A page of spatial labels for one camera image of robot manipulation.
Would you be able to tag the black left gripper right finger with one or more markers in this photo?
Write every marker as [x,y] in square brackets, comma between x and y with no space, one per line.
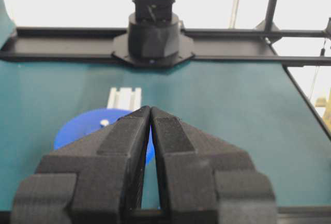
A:
[204,179]

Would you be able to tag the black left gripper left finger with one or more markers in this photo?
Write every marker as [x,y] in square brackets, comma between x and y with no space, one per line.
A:
[95,179]

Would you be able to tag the small blue plastic gear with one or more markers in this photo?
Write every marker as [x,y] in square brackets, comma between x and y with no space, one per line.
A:
[77,128]

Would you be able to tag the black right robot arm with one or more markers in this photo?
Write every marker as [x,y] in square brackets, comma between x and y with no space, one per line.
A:
[153,18]

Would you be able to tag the aluminium extrusion rail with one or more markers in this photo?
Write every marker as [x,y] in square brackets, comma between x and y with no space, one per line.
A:
[125,98]

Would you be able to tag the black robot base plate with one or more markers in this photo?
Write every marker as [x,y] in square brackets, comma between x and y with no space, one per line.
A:
[153,52]

